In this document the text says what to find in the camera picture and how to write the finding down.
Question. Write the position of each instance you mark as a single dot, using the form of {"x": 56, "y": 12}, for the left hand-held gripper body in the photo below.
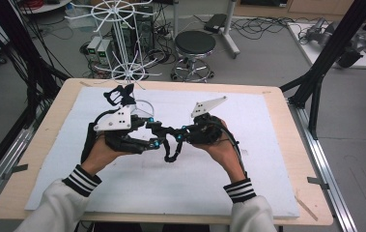
{"x": 116, "y": 121}

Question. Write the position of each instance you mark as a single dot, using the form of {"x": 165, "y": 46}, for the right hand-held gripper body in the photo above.
{"x": 204, "y": 129}

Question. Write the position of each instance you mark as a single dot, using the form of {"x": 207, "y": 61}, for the black bow tie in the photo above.
{"x": 159, "y": 126}
{"x": 126, "y": 95}

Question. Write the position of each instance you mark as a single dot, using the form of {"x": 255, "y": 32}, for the person's right hand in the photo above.
{"x": 222, "y": 154}

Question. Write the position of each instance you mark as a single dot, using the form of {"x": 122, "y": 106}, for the person's left hand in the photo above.
{"x": 100, "y": 154}

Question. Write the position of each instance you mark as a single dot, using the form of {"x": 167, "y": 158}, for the white foam mat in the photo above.
{"x": 171, "y": 183}

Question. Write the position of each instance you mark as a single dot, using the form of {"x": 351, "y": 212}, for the grey power supply unit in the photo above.
{"x": 104, "y": 51}
{"x": 93, "y": 46}

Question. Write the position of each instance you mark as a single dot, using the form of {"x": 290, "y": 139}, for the black round stool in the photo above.
{"x": 195, "y": 42}

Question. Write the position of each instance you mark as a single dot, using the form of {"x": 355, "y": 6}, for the black computer tower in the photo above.
{"x": 145, "y": 32}

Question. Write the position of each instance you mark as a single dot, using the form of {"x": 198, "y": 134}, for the black flat box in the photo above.
{"x": 215, "y": 22}

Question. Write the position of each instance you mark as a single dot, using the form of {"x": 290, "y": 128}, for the grey metal clamp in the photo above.
{"x": 317, "y": 182}
{"x": 16, "y": 170}

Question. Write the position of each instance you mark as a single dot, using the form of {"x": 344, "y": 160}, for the thin wooden stick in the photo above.
{"x": 306, "y": 208}

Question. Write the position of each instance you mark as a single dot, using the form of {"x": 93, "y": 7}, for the white platform board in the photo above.
{"x": 312, "y": 54}

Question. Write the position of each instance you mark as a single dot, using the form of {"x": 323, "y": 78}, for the white stand post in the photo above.
{"x": 229, "y": 32}

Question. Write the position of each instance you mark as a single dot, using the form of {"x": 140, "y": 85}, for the black metal frame stand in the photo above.
{"x": 26, "y": 58}
{"x": 325, "y": 61}

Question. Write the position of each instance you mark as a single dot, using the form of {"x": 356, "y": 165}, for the aluminium rail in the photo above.
{"x": 6, "y": 161}
{"x": 328, "y": 180}

